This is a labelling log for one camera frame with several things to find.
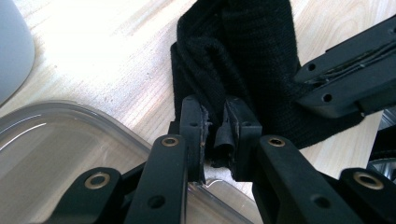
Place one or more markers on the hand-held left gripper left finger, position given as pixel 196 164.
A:
pixel 194 140

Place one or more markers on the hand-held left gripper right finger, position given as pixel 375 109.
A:
pixel 246 143

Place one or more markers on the black sock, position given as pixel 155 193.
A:
pixel 249 46

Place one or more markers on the clear plastic box lid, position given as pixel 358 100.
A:
pixel 46 155

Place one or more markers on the white compartment storage box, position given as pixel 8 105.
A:
pixel 14 49

